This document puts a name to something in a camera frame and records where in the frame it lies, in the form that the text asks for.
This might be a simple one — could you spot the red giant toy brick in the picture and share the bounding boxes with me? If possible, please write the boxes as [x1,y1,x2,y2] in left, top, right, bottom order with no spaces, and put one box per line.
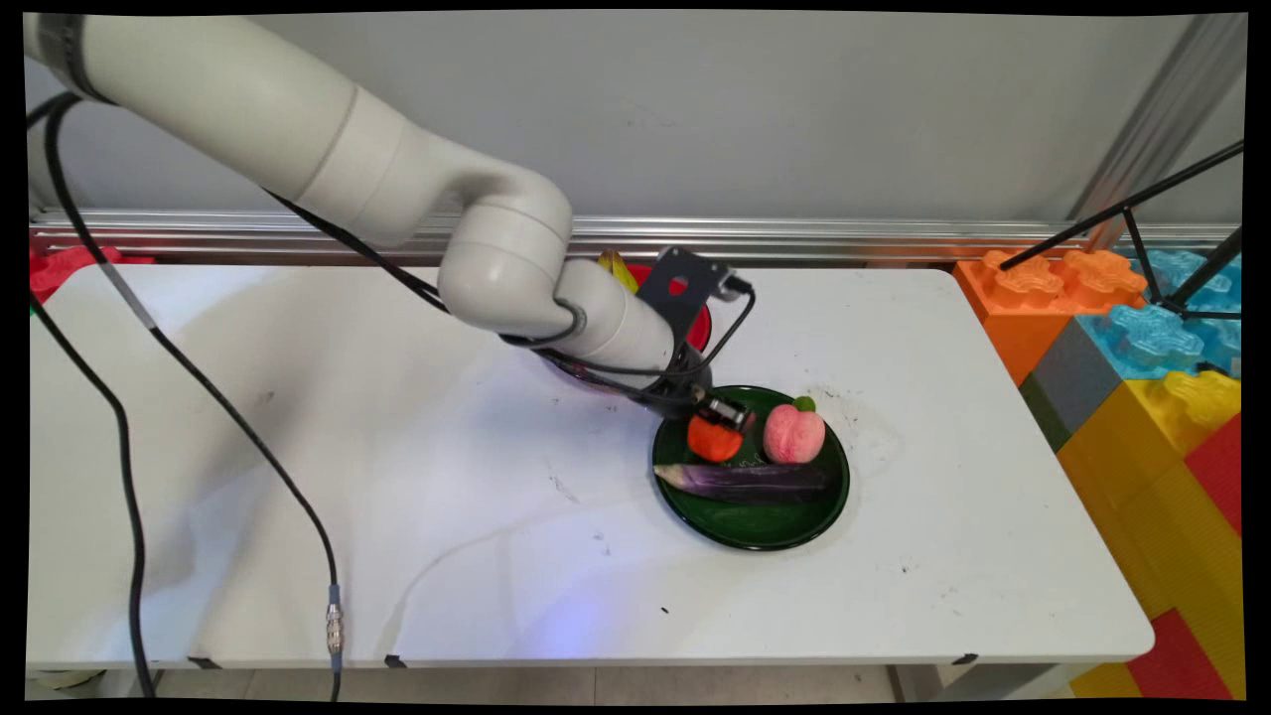
[1127,609,1234,701]
[1185,415,1244,537]

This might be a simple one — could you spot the orange giant toy brick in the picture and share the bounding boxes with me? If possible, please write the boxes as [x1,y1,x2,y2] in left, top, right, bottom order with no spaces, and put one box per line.
[953,248,1150,386]

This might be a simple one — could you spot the grey giant toy brick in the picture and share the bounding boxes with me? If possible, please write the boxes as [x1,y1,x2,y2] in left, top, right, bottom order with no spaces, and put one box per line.
[1023,316,1125,450]

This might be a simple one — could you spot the thick black cable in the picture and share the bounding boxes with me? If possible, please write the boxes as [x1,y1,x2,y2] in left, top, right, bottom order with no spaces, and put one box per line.
[28,288,158,699]

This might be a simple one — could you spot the yellow toy banana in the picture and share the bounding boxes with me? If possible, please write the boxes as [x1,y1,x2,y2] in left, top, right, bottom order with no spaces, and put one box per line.
[596,249,640,296]

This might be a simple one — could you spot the red bowl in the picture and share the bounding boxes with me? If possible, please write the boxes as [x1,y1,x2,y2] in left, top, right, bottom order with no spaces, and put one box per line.
[541,262,714,396]

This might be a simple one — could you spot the aluminium rail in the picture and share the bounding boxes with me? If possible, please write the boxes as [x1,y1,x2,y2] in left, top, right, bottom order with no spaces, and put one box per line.
[30,208,1242,265]

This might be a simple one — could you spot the black cable with metal connector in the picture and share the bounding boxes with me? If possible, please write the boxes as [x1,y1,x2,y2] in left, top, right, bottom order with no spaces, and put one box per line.
[28,91,346,701]

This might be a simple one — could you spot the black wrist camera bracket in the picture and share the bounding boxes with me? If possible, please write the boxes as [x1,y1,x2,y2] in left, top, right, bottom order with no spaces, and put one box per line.
[635,246,754,344]

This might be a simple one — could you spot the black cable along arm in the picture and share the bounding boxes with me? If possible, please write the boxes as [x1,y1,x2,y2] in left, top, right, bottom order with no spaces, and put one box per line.
[263,189,758,410]

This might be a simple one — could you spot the dark green round plate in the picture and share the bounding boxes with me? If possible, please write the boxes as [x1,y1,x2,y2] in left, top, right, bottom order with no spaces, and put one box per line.
[651,385,852,552]

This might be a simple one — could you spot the blue giant toy brick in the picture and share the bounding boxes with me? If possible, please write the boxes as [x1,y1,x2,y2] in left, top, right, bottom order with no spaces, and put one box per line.
[1077,248,1244,380]

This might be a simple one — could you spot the yellow giant toy brick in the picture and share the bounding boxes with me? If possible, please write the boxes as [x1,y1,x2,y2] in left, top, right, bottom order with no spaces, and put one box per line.
[1057,369,1244,700]

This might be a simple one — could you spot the orange toy tomato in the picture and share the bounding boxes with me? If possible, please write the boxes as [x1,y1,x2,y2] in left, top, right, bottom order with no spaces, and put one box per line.
[686,414,745,464]

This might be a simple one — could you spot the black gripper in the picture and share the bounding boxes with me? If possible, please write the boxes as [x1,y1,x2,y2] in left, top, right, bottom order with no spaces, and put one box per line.
[643,343,758,434]

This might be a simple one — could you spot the black tripod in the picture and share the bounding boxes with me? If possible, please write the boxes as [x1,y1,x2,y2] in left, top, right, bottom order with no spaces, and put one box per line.
[998,139,1245,322]

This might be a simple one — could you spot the purple toy eggplant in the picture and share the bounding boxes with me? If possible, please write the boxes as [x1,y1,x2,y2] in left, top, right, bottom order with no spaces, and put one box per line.
[653,462,835,502]

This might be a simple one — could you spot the pink toy peach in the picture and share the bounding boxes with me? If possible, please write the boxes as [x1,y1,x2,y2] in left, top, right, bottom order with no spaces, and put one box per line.
[762,395,827,466]

